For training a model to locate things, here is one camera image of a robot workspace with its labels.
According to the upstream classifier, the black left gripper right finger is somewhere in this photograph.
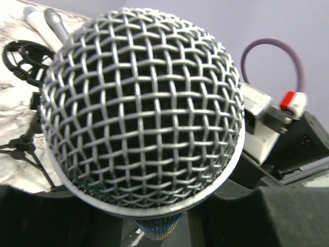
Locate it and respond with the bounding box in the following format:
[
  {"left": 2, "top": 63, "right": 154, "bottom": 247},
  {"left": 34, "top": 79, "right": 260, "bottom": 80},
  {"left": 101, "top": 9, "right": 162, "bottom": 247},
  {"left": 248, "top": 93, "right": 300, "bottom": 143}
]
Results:
[{"left": 188, "top": 180, "right": 328, "bottom": 246}]

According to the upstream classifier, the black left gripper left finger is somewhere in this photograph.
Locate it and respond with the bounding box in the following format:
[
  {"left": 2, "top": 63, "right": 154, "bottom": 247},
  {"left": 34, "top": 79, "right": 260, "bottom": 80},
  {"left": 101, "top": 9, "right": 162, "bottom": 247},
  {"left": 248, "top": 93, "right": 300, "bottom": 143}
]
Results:
[{"left": 1, "top": 185, "right": 123, "bottom": 246}]

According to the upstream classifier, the copper body mesh microphone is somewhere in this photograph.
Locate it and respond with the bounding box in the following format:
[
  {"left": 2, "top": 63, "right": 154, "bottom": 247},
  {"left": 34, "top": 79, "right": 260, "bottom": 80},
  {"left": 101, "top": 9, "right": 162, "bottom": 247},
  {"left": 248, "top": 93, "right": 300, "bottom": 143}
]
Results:
[{"left": 41, "top": 8, "right": 245, "bottom": 240}]

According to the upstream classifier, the black tripod microphone stand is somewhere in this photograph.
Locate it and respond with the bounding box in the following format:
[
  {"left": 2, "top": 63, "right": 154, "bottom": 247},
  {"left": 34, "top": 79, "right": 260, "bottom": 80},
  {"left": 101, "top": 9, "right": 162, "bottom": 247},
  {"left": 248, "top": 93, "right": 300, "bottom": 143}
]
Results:
[{"left": 1, "top": 40, "right": 60, "bottom": 193}]

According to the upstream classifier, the silver grey handheld microphone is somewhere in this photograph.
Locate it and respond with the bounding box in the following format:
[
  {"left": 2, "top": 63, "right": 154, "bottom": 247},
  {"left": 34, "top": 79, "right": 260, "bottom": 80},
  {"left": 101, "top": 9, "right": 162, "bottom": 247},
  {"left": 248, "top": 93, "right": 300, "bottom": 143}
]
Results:
[{"left": 44, "top": 8, "right": 70, "bottom": 44}]

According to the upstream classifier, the white foam-head microphone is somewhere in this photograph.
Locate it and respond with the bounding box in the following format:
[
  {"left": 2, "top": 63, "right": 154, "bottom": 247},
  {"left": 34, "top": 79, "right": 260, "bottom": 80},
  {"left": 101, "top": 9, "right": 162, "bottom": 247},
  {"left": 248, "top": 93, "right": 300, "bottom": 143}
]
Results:
[{"left": 23, "top": 6, "right": 63, "bottom": 53}]

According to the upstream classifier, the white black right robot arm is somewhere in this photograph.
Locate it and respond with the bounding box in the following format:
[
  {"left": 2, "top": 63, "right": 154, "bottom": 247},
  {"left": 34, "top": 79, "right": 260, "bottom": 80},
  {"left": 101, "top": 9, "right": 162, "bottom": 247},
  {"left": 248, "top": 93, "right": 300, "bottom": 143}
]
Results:
[{"left": 229, "top": 111, "right": 328, "bottom": 189}]

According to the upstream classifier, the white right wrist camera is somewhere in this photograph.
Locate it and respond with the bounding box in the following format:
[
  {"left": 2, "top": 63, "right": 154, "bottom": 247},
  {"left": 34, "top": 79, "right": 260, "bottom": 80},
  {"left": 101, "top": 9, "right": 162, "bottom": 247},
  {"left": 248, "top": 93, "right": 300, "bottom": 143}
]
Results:
[{"left": 242, "top": 83, "right": 307, "bottom": 165}]

